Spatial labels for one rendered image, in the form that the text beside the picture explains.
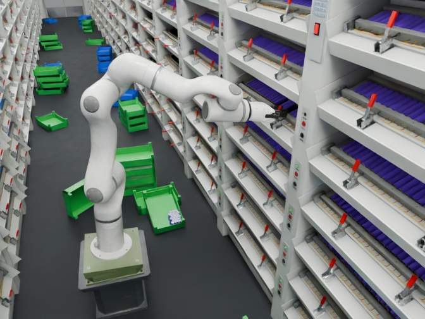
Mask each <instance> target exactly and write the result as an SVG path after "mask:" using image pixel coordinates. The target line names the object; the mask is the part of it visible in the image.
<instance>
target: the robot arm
mask: <svg viewBox="0 0 425 319"><path fill-rule="evenodd" d="M134 82H135V83H138V84H140V85H142V86H144V87H146V88H148V89H150V90H152V91H154V92H157V93H159V94H161V95H163V96H166V97H168V98H170V99H172V100H174V101H176V102H178V103H182V104H187V103H189V102H190V101H191V100H192V99H193V98H194V97H195V96H196V95H199V94H212V95H214V96H217V98H214V99H211V98H207V99H205V100H204V102H203V105H202V116H203V119H204V121H205V122H246V121H248V120H250V121H255V122H273V120H272V119H271V118H274V119H278V118H279V117H286V116H287V114H288V109H283V106H281V107H282V109H279V110H278V107H279V106H273V105H267V104H266V103H262V102H249V101H246V100H245V99H242V98H243V92H242V90H241V88H239V87H238V86H237V85H235V84H233V83H231V82H229V81H227V80H225V79H223V78H220V77H216V76H212V75H206V76H201V77H197V78H194V79H186V78H183V77H181V76H179V75H177V74H175V73H173V72H171V71H169V70H168V69H166V68H163V67H161V66H159V65H157V64H155V63H153V62H151V61H149V60H147V59H145V58H143V57H141V56H139V55H137V54H133V53H124V54H121V55H119V56H118V57H117V58H115V59H114V60H113V61H112V62H111V64H110V65H109V67H108V70H107V72H106V74H105V75H104V76H103V77H102V78H101V79H100V80H98V81H97V82H96V83H94V84H93V85H91V86H90V87H89V88H88V89H86V90H85V91H84V93H83V94H82V98H81V101H80V106H81V111H82V114H83V116H84V117H85V119H86V120H87V121H88V123H89V127H90V137H91V152H90V158H89V164H88V167H87V171H86V175H85V181H84V193H85V195H86V197H87V199H88V200H89V201H91V202H93V203H94V218H95V227H96V232H97V237H96V238H95V239H94V240H93V241H92V243H91V245H90V250H91V253H92V254H93V255H94V256H95V257H96V258H98V259H100V260H115V259H118V258H120V257H122V256H124V255H126V254H127V253H128V252H129V250H130V249H131V247H132V240H131V238H130V236H129V235H128V234H126V233H124V232H123V217H122V208H121V204H122V199H123V194H124V190H125V182H126V173H125V169H124V167H123V165H122V164H121V163H120V162H118V161H115V157H116V149H117V128H116V125H115V123H114V122H113V121H112V119H111V107H112V105H113V104H114V103H115V102H117V100H119V99H120V98H121V97H122V95H124V93H125V92H126V91H127V90H128V89H129V88H130V86H131V85H132V84H133V83H134ZM274 114H275V115H274Z"/></svg>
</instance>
